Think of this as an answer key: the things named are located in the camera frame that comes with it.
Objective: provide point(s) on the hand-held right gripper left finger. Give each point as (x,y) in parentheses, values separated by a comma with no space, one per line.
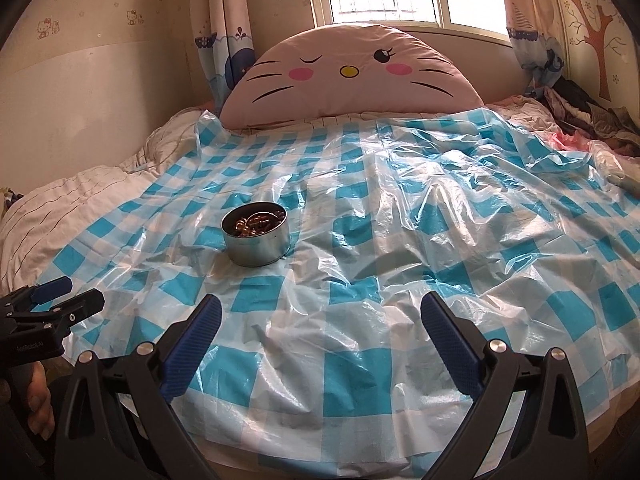
(195,345)

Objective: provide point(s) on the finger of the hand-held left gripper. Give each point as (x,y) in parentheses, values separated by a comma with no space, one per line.
(82,304)
(50,287)

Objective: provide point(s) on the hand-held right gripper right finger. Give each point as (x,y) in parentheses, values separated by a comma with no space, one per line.
(450,345)

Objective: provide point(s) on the round metal tin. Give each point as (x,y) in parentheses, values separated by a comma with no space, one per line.
(257,247)

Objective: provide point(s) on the pile of bead jewelry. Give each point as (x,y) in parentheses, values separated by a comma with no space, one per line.
(252,222)

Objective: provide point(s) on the person's left hand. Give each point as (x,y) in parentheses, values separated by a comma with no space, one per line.
(40,400)

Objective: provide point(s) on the white striped quilt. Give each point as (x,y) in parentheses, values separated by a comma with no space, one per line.
(75,210)

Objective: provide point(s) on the blue white checkered plastic sheet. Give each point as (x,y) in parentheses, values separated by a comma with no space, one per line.
(350,235)

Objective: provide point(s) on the clear plastic bag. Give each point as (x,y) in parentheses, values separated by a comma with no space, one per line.
(617,162)

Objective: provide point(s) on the pile of dark clothes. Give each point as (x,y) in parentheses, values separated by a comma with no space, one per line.
(595,110)

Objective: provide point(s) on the pink cat face pillow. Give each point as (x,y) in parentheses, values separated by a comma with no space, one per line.
(350,75)

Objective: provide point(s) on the whale print curtain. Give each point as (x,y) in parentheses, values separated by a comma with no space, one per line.
(532,25)
(225,35)

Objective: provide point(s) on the wardrobe with tree print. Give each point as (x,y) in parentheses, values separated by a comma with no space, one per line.
(600,20)

